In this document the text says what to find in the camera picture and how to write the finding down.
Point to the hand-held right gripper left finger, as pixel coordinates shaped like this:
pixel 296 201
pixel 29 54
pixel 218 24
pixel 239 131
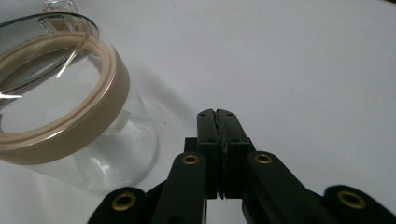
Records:
pixel 210 133

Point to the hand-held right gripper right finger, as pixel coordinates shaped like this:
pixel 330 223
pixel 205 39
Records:
pixel 234 146

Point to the glass jar with beige band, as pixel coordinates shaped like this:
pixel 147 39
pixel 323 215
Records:
pixel 93 124

